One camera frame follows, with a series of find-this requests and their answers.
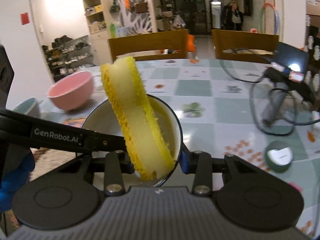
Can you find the white bowl black rim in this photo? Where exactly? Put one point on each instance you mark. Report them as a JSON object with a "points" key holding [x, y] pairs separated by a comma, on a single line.
{"points": [[103, 120]]}

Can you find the shoe rack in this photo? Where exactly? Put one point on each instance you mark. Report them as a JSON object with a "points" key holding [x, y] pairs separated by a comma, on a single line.
{"points": [[67, 55]]}

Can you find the grey-green bowl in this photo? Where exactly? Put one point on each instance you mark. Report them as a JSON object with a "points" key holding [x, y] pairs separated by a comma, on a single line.
{"points": [[29, 107]]}

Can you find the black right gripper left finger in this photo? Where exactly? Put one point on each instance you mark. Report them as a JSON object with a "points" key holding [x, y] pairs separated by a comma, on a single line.
{"points": [[111, 165]]}

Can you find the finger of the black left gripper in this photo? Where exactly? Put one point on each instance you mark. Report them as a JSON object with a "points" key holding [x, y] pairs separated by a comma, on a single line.
{"points": [[27, 131]]}

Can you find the pink bowl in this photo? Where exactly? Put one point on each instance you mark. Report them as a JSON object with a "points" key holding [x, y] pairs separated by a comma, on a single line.
{"points": [[72, 91]]}

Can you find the person in background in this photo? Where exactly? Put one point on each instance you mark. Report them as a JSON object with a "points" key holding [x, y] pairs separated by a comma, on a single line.
{"points": [[232, 18]]}

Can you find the colourful hula hoop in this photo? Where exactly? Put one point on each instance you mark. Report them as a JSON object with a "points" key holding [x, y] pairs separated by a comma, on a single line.
{"points": [[268, 16]]}

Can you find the yellow sponge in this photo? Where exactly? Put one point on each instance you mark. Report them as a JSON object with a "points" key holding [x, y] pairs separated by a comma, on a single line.
{"points": [[144, 141]]}

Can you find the wooden chair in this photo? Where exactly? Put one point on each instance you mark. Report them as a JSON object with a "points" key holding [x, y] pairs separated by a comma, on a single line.
{"points": [[164, 45], [244, 46]]}

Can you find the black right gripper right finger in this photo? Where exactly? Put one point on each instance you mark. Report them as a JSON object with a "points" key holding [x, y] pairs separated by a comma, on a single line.
{"points": [[202, 165]]}

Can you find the left wooden chair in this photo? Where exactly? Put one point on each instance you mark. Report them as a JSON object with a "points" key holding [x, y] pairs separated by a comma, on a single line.
{"points": [[164, 45]]}

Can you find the right wooden chair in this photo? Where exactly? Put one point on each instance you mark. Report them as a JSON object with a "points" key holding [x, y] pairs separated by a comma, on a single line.
{"points": [[244, 46]]}

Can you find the cream shelf cabinet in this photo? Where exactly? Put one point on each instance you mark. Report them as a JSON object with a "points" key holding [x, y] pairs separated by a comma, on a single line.
{"points": [[98, 18]]}

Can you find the white leaf-pattern room divider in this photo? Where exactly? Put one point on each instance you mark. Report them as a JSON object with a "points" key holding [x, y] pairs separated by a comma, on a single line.
{"points": [[134, 15]]}

